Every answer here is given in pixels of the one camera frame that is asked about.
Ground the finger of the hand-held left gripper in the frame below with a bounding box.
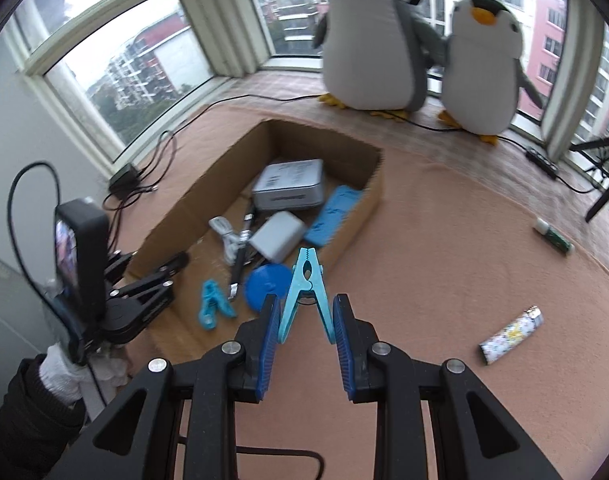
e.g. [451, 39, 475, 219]
[115, 251, 190, 299]
[106, 250, 134, 286]

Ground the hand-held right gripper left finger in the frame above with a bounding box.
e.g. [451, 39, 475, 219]
[44, 294, 281, 480]

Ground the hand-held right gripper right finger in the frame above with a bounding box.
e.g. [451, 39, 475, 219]
[332, 294, 565, 480]

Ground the blue clothespin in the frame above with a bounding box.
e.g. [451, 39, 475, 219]
[198, 279, 238, 331]
[277, 246, 337, 345]

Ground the cardboard box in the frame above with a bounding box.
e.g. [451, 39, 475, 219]
[126, 119, 385, 361]

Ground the person's left forearm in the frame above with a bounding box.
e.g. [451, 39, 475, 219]
[0, 355, 88, 480]

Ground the person's left hand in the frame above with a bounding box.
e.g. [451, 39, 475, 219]
[38, 345, 130, 406]

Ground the blue round lid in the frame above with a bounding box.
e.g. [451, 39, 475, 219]
[244, 262, 292, 313]

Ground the black pen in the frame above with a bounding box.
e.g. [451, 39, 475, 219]
[228, 206, 258, 302]

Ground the black power adapter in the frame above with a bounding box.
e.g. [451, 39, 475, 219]
[108, 162, 141, 200]

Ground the grey metal box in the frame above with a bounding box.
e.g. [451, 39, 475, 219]
[251, 158, 326, 212]

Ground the patterned lighter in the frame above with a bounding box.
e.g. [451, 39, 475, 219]
[479, 305, 544, 365]

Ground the green glue stick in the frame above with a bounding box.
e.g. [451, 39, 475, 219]
[533, 218, 575, 256]

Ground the black power strip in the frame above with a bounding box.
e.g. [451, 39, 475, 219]
[526, 146, 559, 179]

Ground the black tripod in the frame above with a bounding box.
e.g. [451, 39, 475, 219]
[569, 135, 609, 223]

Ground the small grey penguin plush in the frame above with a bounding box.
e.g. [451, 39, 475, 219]
[437, 0, 544, 147]

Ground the large grey penguin plush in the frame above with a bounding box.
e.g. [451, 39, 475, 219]
[312, 0, 448, 113]

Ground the white cable bundle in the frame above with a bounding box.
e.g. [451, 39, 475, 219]
[208, 216, 245, 263]

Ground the dark adapter cable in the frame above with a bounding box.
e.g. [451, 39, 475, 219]
[102, 130, 178, 211]

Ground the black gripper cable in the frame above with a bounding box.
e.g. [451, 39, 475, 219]
[7, 161, 62, 321]
[179, 435, 323, 480]

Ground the white wall charger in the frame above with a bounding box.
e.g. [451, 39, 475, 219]
[248, 211, 306, 264]

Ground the long black cable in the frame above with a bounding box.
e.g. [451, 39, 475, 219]
[177, 92, 325, 131]

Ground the black power strip cable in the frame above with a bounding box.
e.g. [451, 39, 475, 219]
[395, 110, 600, 193]

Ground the white window frame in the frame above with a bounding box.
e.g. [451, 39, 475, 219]
[14, 0, 609, 181]

